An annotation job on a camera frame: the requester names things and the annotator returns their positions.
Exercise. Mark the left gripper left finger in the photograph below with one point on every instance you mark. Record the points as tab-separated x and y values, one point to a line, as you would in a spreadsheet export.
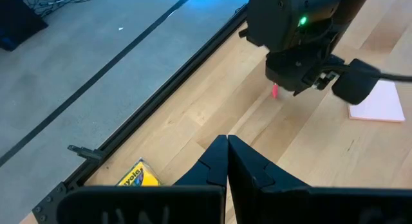
209	172

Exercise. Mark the pink sticky note pad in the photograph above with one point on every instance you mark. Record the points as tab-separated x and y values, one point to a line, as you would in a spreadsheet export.
380	105

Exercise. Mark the dark blue floor object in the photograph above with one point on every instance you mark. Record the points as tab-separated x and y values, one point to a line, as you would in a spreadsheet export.
17	21

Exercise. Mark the small black frame bracket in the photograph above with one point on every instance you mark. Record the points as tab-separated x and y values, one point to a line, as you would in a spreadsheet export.
85	152

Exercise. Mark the yellow green crayon box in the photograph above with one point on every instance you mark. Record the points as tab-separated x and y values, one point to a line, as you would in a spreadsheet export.
140	175

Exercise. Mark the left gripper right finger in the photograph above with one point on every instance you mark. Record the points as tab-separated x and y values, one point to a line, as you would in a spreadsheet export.
251	185

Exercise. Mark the black aluminium table frame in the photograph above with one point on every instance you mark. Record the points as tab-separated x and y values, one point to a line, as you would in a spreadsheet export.
145	112

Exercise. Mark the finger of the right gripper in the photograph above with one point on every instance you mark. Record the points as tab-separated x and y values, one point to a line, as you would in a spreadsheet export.
318	68
286	72

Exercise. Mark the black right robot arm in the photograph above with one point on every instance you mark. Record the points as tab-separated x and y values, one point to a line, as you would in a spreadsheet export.
354	11

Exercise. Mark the pencil with red end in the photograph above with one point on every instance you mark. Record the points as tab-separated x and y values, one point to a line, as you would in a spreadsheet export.
275	91

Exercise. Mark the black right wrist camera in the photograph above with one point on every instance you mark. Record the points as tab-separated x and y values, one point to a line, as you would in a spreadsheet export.
355	85

